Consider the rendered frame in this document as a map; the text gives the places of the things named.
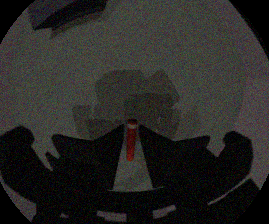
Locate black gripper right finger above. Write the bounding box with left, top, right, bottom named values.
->
left=139, top=125, right=211, bottom=188

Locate red cylinder with white band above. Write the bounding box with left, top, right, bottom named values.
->
left=126, top=119, right=138, bottom=161

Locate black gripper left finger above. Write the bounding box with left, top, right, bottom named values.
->
left=52, top=125, right=125, bottom=190

